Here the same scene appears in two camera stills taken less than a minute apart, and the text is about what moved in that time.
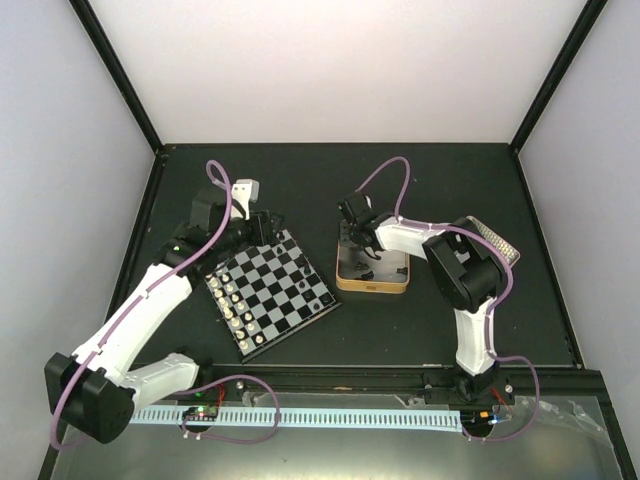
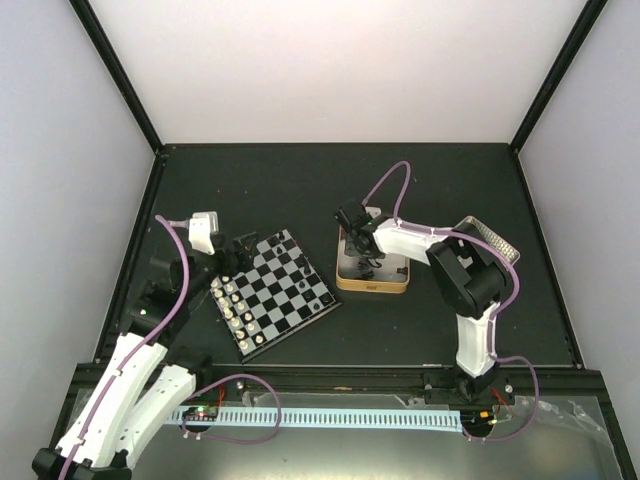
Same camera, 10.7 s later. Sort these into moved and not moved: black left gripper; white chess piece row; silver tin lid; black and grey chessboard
Moved: black left gripper
Not moved: silver tin lid; black and grey chessboard; white chess piece row
